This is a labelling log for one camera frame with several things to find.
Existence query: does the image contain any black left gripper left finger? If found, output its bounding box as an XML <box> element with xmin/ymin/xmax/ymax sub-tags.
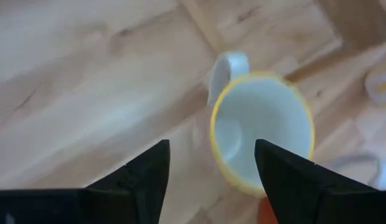
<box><xmin>0</xmin><ymin>139</ymin><xmax>171</xmax><ymax>224</ymax></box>

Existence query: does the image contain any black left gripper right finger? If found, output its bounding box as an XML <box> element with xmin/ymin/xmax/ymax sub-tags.
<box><xmin>254</xmin><ymin>138</ymin><xmax>386</xmax><ymax>224</ymax></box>

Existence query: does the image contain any orange glazed mug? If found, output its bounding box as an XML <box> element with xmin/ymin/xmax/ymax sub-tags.
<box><xmin>258</xmin><ymin>197</ymin><xmax>278</xmax><ymax>224</ymax></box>

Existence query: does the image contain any yellow mug with white handle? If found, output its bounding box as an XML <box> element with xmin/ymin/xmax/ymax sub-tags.
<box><xmin>207</xmin><ymin>51</ymin><xmax>315</xmax><ymax>198</ymax></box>

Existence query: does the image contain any pink patterned mug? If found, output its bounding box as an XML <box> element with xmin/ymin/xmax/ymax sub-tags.
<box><xmin>364</xmin><ymin>58</ymin><xmax>386</xmax><ymax>106</ymax></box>

